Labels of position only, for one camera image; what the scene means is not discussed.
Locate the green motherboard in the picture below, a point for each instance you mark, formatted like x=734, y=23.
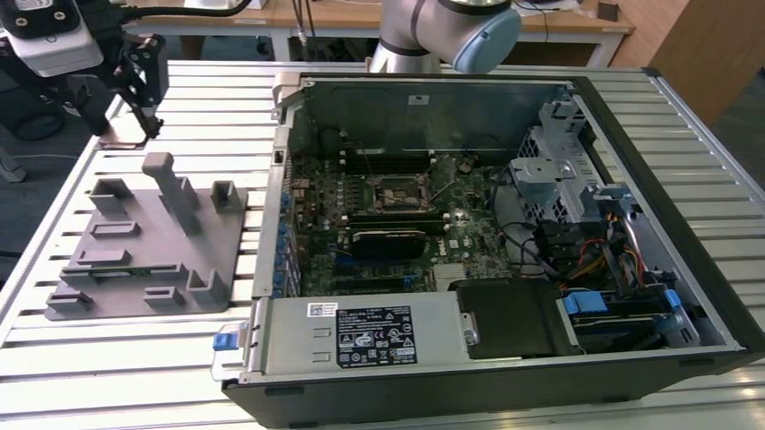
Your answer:
x=478, y=251

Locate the black PC case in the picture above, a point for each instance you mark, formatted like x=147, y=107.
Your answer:
x=478, y=394

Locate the blue card retention clip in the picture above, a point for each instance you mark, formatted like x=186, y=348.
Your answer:
x=278, y=279
x=282, y=260
x=280, y=229
x=280, y=244

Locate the silver CPU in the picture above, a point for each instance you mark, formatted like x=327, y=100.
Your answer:
x=122, y=143

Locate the wooden desk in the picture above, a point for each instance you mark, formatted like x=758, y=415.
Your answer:
x=580, y=21

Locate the white stand foot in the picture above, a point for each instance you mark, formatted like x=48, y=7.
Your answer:
x=11, y=170

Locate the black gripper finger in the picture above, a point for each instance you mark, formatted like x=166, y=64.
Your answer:
x=146, y=80
x=92, y=107

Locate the silver drive cage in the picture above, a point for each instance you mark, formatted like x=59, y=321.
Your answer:
x=538, y=174

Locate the silver chipset heatsink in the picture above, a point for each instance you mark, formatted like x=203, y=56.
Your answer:
x=449, y=274

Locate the silver power supply unit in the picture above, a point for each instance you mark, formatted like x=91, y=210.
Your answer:
x=287, y=340

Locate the grey parts rack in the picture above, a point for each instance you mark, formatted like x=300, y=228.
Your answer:
x=155, y=251

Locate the small brown box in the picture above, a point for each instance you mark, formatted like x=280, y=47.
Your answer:
x=608, y=12

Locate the black graphics card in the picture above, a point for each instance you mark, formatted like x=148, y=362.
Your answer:
x=389, y=246

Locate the CPU socket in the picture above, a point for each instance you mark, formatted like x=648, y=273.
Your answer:
x=397, y=195

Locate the blue case latch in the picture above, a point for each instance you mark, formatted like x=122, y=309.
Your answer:
x=224, y=341

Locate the wooden cabinet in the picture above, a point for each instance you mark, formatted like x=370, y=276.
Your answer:
x=705, y=54

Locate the blue bay clip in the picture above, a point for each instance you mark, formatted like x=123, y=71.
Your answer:
x=670, y=299

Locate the black RAM slot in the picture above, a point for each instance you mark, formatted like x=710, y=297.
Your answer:
x=394, y=156
x=394, y=216
x=394, y=151
x=394, y=230
x=394, y=221
x=394, y=160
x=394, y=226
x=394, y=165

